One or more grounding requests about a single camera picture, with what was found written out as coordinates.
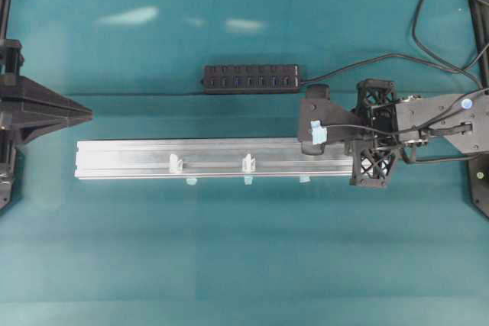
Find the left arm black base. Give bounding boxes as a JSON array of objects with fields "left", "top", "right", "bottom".
[{"left": 1, "top": 140, "right": 16, "bottom": 209}]

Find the black USB cable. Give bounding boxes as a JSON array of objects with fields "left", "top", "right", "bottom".
[{"left": 297, "top": 0, "right": 489, "bottom": 89}]

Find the black USB hub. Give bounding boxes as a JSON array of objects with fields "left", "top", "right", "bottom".
[{"left": 202, "top": 64, "right": 302, "bottom": 95}]

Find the left black frame rail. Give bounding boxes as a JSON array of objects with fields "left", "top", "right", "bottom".
[{"left": 0, "top": 0, "right": 11, "bottom": 39}]

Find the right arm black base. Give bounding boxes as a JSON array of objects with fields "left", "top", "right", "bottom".
[{"left": 467, "top": 154, "right": 489, "bottom": 218}]

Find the black frame rail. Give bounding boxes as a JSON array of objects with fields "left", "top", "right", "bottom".
[
  {"left": 0, "top": 0, "right": 11, "bottom": 39},
  {"left": 468, "top": 0, "right": 488, "bottom": 87}
]

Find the left white zip-tie ring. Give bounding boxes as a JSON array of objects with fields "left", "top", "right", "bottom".
[{"left": 167, "top": 153, "right": 185, "bottom": 174}]

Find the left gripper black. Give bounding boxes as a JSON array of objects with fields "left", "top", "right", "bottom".
[{"left": 1, "top": 39, "right": 93, "bottom": 145}]

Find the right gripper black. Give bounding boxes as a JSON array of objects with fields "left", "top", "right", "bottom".
[{"left": 345, "top": 79, "right": 399, "bottom": 189}]

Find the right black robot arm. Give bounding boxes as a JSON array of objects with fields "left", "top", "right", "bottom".
[{"left": 345, "top": 79, "right": 488, "bottom": 188}]

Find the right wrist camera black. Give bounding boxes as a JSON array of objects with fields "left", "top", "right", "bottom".
[{"left": 297, "top": 85, "right": 362, "bottom": 156}]

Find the right camera thin cable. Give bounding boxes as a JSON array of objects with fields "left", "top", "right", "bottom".
[{"left": 320, "top": 87, "right": 489, "bottom": 138}]

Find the middle white zip-tie ring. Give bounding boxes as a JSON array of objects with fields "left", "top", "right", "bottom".
[{"left": 241, "top": 153, "right": 257, "bottom": 173}]

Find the aluminium extrusion rail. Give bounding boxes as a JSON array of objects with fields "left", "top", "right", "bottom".
[{"left": 75, "top": 137, "right": 352, "bottom": 184}]

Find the right black frame rail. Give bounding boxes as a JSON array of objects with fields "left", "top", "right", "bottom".
[{"left": 468, "top": 0, "right": 488, "bottom": 87}]

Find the white zip-tie ring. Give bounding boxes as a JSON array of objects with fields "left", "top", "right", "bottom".
[
  {"left": 241, "top": 153, "right": 257, "bottom": 173},
  {"left": 167, "top": 153, "right": 185, "bottom": 174}
]

